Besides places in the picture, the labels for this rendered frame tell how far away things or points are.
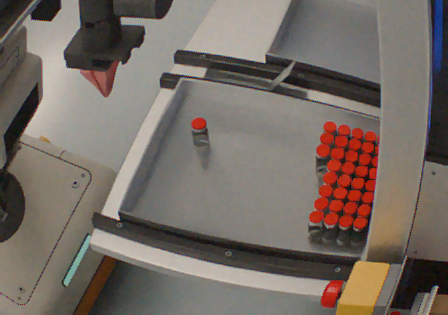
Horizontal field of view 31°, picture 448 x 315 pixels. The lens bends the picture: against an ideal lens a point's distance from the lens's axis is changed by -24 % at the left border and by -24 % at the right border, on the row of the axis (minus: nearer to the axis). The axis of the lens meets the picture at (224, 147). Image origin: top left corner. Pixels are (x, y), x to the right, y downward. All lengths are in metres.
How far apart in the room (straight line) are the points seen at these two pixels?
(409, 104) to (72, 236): 1.33
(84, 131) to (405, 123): 1.88
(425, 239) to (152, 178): 0.50
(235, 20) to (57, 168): 0.80
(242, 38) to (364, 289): 0.65
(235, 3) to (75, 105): 1.23
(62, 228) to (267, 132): 0.83
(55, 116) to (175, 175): 1.45
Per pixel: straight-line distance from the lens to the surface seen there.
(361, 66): 1.52
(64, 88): 2.87
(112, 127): 2.70
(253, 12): 1.62
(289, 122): 1.42
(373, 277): 1.06
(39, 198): 2.20
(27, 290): 2.03
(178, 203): 1.34
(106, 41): 1.13
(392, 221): 1.04
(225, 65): 1.50
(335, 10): 1.64
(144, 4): 1.05
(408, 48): 0.84
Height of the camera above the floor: 1.90
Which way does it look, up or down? 47 degrees down
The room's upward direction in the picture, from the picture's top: 6 degrees counter-clockwise
